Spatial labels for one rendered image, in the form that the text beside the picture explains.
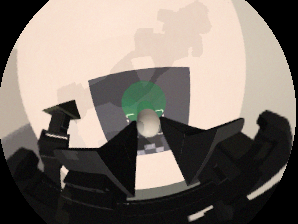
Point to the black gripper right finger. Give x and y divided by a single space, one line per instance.
192 146

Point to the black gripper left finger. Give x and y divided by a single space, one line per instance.
115 159

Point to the green glass bottle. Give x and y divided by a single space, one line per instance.
144 102

